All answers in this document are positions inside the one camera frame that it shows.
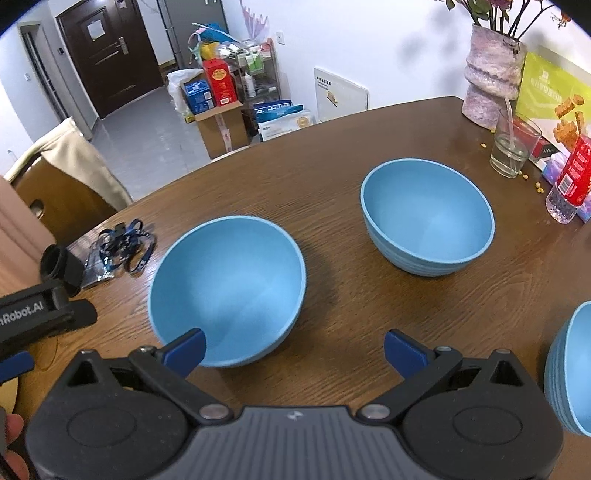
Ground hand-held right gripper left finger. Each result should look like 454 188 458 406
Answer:
54 329 234 426

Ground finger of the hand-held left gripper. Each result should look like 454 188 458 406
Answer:
69 299 99 328
0 352 34 386

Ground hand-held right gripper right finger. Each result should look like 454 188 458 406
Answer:
358 329 539 426

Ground deep blue bowl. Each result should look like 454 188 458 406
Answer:
361 159 496 277
148 215 307 368
545 301 591 437

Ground person's left hand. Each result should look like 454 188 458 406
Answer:
0 412 31 474

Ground silver foil packet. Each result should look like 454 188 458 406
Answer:
82 240 116 291

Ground black cylinder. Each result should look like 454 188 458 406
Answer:
41 246 86 297

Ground pink ribbed suitcase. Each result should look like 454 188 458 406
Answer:
0 178 58 296

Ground wooden chair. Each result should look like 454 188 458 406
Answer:
11 152 116 245

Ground beige cloth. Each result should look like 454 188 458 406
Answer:
4 117 134 210

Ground cardboard box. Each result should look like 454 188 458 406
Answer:
194 102 250 160

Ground clear drinking glass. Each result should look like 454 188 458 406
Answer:
490 107 542 178

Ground purple tissue pack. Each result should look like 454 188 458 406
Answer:
542 154 578 183

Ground red label water bottle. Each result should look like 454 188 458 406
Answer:
546 134 591 224

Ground blue carton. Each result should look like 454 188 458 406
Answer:
183 79 217 115

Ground dark brown entrance door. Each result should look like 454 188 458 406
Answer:
55 0 164 118

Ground white plastic bag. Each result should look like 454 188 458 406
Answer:
166 69 206 116

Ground white package gold seal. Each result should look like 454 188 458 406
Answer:
257 111 317 141

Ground blue white package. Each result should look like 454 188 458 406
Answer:
253 102 305 123

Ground red black flat box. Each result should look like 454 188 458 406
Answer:
529 115 571 164

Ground white flat panel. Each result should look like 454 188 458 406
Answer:
314 67 369 123

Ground red gift box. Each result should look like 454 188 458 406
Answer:
203 58 238 108

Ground pink textured vase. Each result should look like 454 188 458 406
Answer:
462 24 528 130

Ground green snack box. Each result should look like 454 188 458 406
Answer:
515 52 591 153

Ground blue bag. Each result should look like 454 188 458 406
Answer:
191 22 232 47

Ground grey refrigerator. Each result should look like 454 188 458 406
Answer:
164 0 229 65

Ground blue black lanyard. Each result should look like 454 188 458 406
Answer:
98 220 157 274

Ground dark interior door frame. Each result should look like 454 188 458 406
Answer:
18 23 70 123

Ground wire storage rack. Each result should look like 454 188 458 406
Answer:
226 41 282 104

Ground purple wing wall decoration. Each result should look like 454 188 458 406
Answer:
240 0 271 42

